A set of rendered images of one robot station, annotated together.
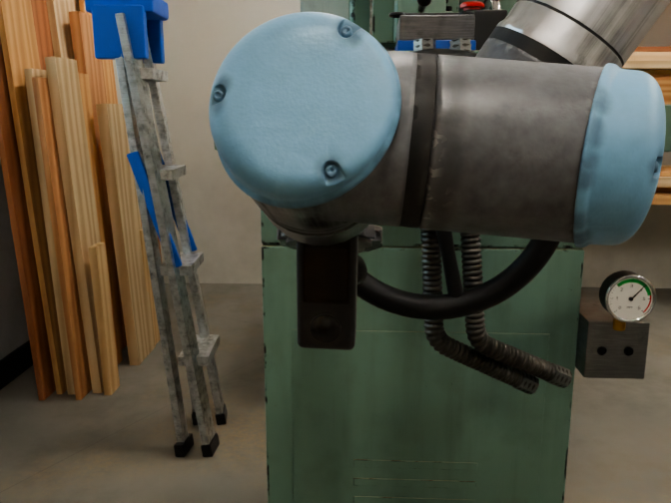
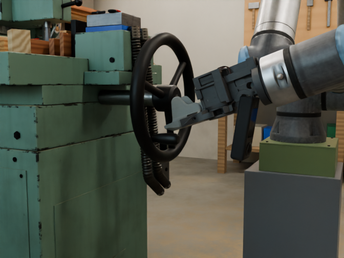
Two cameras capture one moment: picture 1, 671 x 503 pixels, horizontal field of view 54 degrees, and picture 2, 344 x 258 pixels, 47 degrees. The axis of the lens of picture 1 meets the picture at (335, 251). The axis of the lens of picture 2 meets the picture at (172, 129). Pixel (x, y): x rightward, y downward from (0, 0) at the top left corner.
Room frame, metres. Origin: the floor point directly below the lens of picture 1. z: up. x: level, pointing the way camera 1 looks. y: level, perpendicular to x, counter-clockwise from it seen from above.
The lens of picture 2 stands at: (0.35, 0.71, 0.84)
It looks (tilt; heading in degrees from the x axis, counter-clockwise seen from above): 7 degrees down; 292
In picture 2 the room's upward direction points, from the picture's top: straight up
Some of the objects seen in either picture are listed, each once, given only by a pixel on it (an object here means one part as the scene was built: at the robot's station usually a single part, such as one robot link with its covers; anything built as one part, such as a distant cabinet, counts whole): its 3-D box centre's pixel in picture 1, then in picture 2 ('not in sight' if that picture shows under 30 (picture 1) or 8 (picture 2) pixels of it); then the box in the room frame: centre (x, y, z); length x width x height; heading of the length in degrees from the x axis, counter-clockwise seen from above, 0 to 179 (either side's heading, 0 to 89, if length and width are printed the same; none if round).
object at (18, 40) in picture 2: not in sight; (19, 42); (0.92, 0.10, 0.92); 0.04 x 0.03 x 0.05; 59
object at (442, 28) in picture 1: (449, 31); (117, 23); (0.84, -0.14, 0.99); 0.13 x 0.11 x 0.06; 87
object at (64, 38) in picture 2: not in sight; (90, 49); (0.95, -0.18, 0.93); 0.22 x 0.01 x 0.06; 87
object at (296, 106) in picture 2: not in sight; (302, 86); (0.46, -0.74, 0.83); 0.17 x 0.15 x 0.18; 175
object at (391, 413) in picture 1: (403, 398); (23, 254); (1.16, -0.13, 0.35); 0.58 x 0.45 x 0.71; 177
